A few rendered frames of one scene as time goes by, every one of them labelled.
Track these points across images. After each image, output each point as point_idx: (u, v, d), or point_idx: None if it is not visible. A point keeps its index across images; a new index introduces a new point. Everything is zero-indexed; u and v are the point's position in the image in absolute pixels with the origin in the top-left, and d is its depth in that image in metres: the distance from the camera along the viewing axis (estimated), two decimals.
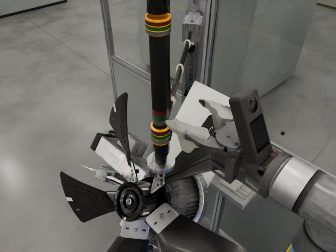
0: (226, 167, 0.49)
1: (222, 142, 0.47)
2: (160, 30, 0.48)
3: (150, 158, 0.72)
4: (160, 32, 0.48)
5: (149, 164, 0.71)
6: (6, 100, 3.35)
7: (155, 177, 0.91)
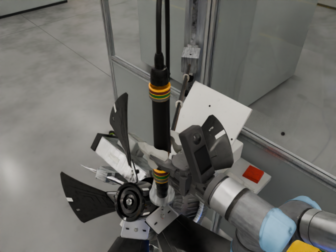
0: (180, 184, 0.63)
1: (176, 164, 0.61)
2: (161, 97, 0.57)
3: (152, 191, 0.81)
4: (161, 99, 0.57)
5: (151, 197, 0.79)
6: (6, 100, 3.35)
7: None
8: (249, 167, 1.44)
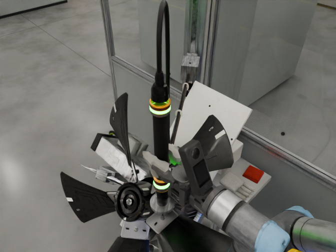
0: (179, 195, 0.66)
1: (176, 177, 0.64)
2: (161, 113, 0.59)
3: (153, 200, 0.83)
4: (161, 114, 0.59)
5: (152, 205, 0.82)
6: (6, 100, 3.35)
7: None
8: (249, 167, 1.44)
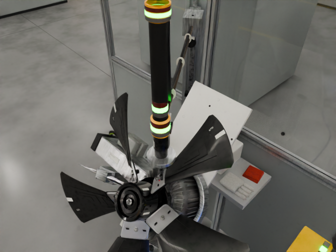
0: None
1: None
2: (159, 17, 0.46)
3: (150, 152, 0.70)
4: (159, 19, 0.46)
5: (149, 157, 0.69)
6: (6, 100, 3.35)
7: (155, 177, 0.91)
8: (249, 167, 1.44)
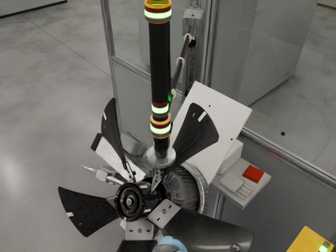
0: None
1: None
2: (159, 17, 0.46)
3: (150, 152, 0.70)
4: (159, 19, 0.46)
5: (149, 157, 0.69)
6: (6, 100, 3.35)
7: (163, 208, 0.88)
8: (249, 167, 1.44)
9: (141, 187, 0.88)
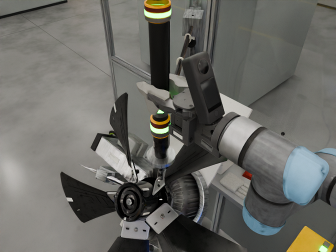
0: (182, 129, 0.53)
1: (178, 104, 0.51)
2: (159, 16, 0.46)
3: (150, 152, 0.70)
4: (159, 19, 0.46)
5: (149, 157, 0.69)
6: (6, 100, 3.35)
7: (162, 213, 0.88)
8: None
9: (143, 189, 0.87)
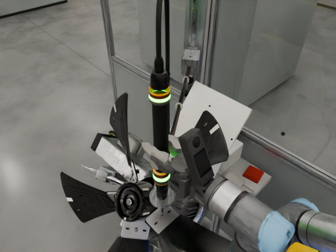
0: (179, 186, 0.64)
1: (176, 167, 0.62)
2: (161, 101, 0.57)
3: (152, 193, 0.81)
4: (161, 103, 0.57)
5: (151, 199, 0.80)
6: (6, 100, 3.35)
7: None
8: (249, 167, 1.44)
9: (143, 189, 0.87)
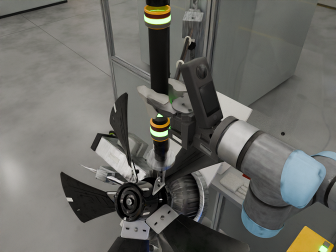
0: (181, 133, 0.53)
1: (177, 108, 0.51)
2: (159, 22, 0.47)
3: (150, 155, 0.71)
4: (159, 25, 0.47)
5: (149, 160, 0.70)
6: (6, 100, 3.35)
7: (163, 216, 0.88)
8: None
9: (143, 189, 0.87)
